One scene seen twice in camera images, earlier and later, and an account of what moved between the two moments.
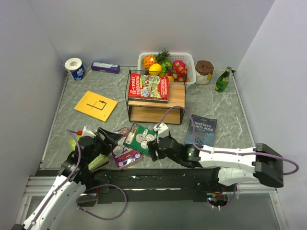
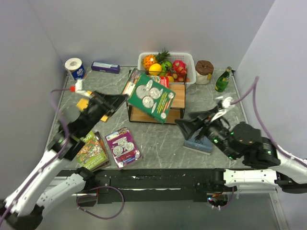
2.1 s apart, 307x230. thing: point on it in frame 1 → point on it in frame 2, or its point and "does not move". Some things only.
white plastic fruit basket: x=188 y=57 does not move
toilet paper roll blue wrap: x=76 y=67 does not move
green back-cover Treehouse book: x=138 y=137 → x=147 y=95
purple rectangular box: x=105 y=67 does not move
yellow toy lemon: x=171 y=79 does not move
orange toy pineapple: x=148 y=60 does not move
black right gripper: x=152 y=146 → x=186 y=125
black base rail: x=154 y=185 does not move
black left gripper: x=110 y=137 → x=109 y=103
